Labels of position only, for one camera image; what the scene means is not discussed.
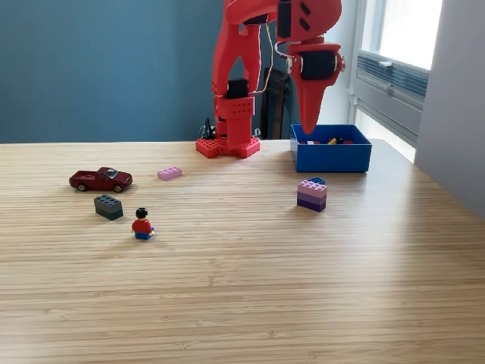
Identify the pink purple brick stack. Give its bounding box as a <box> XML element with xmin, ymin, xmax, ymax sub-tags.
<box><xmin>296</xmin><ymin>179</ymin><xmax>328</xmax><ymax>213</ymax></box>

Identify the grey brick stack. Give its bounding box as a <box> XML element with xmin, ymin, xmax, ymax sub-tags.
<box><xmin>93</xmin><ymin>194</ymin><xmax>124</xmax><ymax>221</ymax></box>

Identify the toy figure red shirt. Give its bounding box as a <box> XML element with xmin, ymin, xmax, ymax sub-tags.
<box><xmin>130</xmin><ymin>206</ymin><xmax>155</xmax><ymax>241</ymax></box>

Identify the dark red toy pickup car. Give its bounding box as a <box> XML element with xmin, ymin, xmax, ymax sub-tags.
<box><xmin>68</xmin><ymin>166</ymin><xmax>134</xmax><ymax>193</ymax></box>

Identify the black cable bundle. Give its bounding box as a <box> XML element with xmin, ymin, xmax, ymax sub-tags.
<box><xmin>199</xmin><ymin>117</ymin><xmax>218</xmax><ymax>140</ymax></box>

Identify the grey window vent unit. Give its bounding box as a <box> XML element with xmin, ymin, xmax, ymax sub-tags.
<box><xmin>355</xmin><ymin>52</ymin><xmax>430</xmax><ymax>111</ymax></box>

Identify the white window frame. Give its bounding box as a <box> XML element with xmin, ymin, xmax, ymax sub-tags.
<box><xmin>358</xmin><ymin>0</ymin><xmax>444</xmax><ymax>72</ymax></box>

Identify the blue plastic bin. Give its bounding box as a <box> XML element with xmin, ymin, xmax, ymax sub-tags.
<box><xmin>289</xmin><ymin>123</ymin><xmax>372</xmax><ymax>174</ymax></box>

